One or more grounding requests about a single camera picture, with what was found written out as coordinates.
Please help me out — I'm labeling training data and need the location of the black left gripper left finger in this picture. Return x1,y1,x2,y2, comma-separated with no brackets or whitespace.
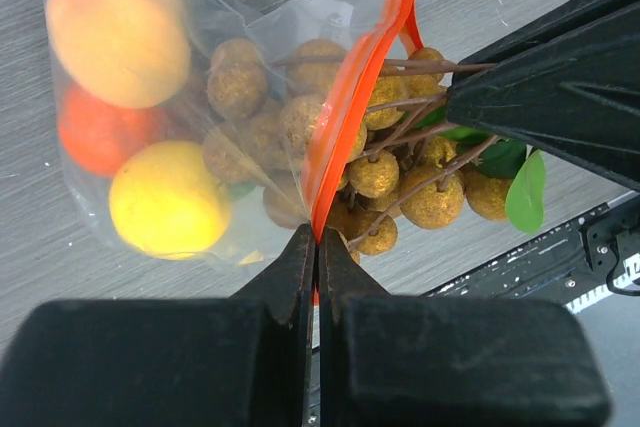
1,226,316,426

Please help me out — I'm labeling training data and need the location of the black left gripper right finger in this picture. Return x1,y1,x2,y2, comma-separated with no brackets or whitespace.
317,229,612,426

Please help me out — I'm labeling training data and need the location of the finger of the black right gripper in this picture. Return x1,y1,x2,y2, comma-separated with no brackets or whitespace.
446,36,639,190
460,0,639,65

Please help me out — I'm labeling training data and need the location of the yellow lemon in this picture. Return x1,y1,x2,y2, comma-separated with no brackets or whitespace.
109,140,231,260

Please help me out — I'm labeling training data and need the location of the brown longan bunch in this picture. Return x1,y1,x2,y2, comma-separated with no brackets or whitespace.
203,38,546,258

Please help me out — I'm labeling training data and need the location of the clear zip bag orange zipper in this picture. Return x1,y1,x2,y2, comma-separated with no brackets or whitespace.
43,0,421,291

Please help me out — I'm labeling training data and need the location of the orange tangerine with leaf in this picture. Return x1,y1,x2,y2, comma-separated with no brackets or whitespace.
57,84,165,178

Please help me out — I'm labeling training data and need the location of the orange fruit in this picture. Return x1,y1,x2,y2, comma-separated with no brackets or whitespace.
45,0,191,109

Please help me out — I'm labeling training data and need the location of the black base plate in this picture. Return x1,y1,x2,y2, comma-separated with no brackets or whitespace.
426,193,639,313

